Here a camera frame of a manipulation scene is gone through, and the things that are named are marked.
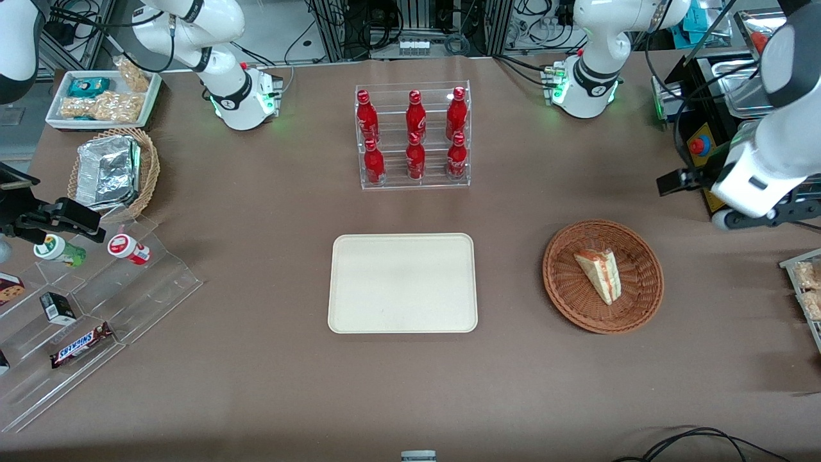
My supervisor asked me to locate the steel side drawer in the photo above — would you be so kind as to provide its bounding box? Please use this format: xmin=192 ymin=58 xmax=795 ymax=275
xmin=650 ymin=74 xmax=691 ymax=124

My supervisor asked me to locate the steel warmer pan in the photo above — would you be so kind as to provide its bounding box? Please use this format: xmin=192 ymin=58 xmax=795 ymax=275
xmin=708 ymin=59 xmax=771 ymax=120

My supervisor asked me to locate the cream plastic tray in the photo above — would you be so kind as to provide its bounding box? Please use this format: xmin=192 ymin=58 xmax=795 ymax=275
xmin=327 ymin=232 xmax=479 ymax=335

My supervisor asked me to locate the small black carton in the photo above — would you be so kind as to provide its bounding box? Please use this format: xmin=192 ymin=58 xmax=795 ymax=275
xmin=39 ymin=291 xmax=78 ymax=326

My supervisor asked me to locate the small tan wicker basket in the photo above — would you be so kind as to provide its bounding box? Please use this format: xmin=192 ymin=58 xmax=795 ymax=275
xmin=67 ymin=126 xmax=161 ymax=225

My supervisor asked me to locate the red label yogurt bottle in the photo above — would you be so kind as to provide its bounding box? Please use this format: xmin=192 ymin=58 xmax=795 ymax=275
xmin=106 ymin=233 xmax=152 ymax=266

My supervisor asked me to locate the triangle sandwich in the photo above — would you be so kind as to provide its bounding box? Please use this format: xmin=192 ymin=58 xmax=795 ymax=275
xmin=573 ymin=248 xmax=623 ymax=306

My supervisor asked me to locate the clear acrylic bottle rack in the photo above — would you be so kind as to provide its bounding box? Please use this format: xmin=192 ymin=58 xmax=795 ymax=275
xmin=354 ymin=80 xmax=472 ymax=191

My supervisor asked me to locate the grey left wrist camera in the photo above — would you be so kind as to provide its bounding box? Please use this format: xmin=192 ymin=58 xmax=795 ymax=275
xmin=711 ymin=192 xmax=821 ymax=232

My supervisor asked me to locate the teal box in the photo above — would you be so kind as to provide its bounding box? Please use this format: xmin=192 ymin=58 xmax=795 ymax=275
xmin=682 ymin=0 xmax=711 ymax=34

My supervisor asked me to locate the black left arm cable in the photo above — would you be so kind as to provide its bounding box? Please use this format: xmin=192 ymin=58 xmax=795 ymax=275
xmin=643 ymin=0 xmax=770 ymax=169

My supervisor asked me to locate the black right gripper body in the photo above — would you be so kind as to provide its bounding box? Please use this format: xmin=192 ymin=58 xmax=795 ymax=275
xmin=0 ymin=163 xmax=33 ymax=241

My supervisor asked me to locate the clear acrylic stepped display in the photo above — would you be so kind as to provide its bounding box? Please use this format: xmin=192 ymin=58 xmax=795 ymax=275
xmin=0 ymin=214 xmax=204 ymax=434

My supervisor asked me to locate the tray with rice snacks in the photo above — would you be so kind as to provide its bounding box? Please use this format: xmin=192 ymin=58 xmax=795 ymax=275
xmin=779 ymin=248 xmax=821 ymax=354

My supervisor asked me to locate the Snickers chocolate bar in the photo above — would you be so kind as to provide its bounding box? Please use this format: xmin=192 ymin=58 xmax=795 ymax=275
xmin=49 ymin=321 xmax=114 ymax=370

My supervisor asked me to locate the red cola bottle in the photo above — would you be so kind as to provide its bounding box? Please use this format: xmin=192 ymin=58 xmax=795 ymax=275
xmin=405 ymin=132 xmax=427 ymax=181
xmin=363 ymin=138 xmax=387 ymax=186
xmin=445 ymin=86 xmax=468 ymax=141
xmin=356 ymin=89 xmax=380 ymax=144
xmin=405 ymin=89 xmax=428 ymax=139
xmin=446 ymin=132 xmax=469 ymax=181

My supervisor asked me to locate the teal snack packet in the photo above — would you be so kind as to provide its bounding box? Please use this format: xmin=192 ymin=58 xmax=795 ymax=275
xmin=67 ymin=76 xmax=112 ymax=99

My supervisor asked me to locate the black food warmer cabinet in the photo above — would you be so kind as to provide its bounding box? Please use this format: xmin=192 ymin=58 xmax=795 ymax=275
xmin=663 ymin=9 xmax=821 ymax=220

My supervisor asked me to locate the clear bag of nuts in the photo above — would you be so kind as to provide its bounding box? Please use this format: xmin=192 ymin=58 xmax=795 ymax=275
xmin=92 ymin=90 xmax=147 ymax=124
xmin=59 ymin=96 xmax=97 ymax=120
xmin=113 ymin=55 xmax=152 ymax=93

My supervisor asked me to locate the aluminium foil container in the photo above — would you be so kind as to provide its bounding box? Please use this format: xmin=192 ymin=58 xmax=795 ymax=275
xmin=74 ymin=134 xmax=142 ymax=212

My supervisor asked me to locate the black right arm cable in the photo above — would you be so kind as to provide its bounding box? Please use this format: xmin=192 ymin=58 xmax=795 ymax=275
xmin=108 ymin=0 xmax=214 ymax=75

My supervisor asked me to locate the green label yogurt bottle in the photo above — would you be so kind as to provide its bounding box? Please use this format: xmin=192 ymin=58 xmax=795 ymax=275
xmin=33 ymin=234 xmax=87 ymax=268

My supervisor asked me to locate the white rectangular snack tray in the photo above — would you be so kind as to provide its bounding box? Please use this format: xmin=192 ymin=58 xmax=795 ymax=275
xmin=44 ymin=69 xmax=164 ymax=132

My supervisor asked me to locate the clear bag of snacks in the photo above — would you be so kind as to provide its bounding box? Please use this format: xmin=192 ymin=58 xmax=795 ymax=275
xmin=798 ymin=289 xmax=821 ymax=322
xmin=793 ymin=259 xmax=821 ymax=290

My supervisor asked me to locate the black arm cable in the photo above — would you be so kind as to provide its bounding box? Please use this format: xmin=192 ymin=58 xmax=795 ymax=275
xmin=108 ymin=0 xmax=214 ymax=75
xmin=643 ymin=0 xmax=770 ymax=169

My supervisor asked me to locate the black floor cable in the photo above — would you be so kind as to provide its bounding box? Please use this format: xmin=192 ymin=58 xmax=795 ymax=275
xmin=612 ymin=426 xmax=793 ymax=462

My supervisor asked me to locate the brown cookie box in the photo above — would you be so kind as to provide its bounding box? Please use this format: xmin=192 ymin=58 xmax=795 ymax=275
xmin=0 ymin=271 xmax=27 ymax=308

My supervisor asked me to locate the round brown wicker basket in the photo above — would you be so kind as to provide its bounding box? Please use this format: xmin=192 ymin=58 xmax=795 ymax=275
xmin=542 ymin=219 xmax=665 ymax=336

